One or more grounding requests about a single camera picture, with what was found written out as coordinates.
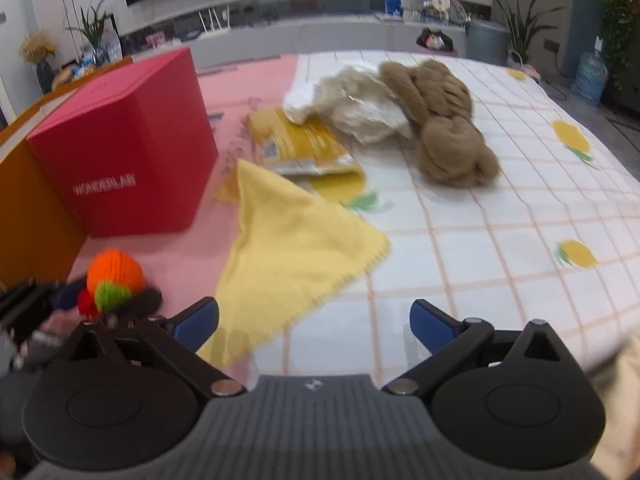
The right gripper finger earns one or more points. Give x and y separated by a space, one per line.
452 344
174 342

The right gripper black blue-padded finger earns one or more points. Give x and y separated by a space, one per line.
26 306

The orange red crochet toy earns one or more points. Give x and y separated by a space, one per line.
115 285

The yellow cloth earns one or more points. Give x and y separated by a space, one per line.
294 249

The white lemon-print checked tablecloth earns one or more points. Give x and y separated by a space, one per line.
555 237

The red Wonderlab box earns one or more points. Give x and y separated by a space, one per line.
131 152

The yellow snack package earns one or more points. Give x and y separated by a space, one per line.
310 151

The brown plush yarn toy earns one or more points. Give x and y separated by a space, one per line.
438 105

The dried yellow flowers vase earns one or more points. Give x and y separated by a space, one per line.
36 49

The white crumpled plastic bag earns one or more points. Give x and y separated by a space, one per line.
352 100

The green potted plant on console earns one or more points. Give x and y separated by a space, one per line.
97 28

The blue water bottle jug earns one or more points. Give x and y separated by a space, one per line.
591 75

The grey round trash can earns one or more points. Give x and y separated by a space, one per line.
487 42

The white wifi router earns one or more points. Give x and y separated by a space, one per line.
215 21

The tall leafy floor plant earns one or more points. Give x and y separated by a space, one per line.
525 22

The dark grey cabinet with ivy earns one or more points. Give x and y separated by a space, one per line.
620 34

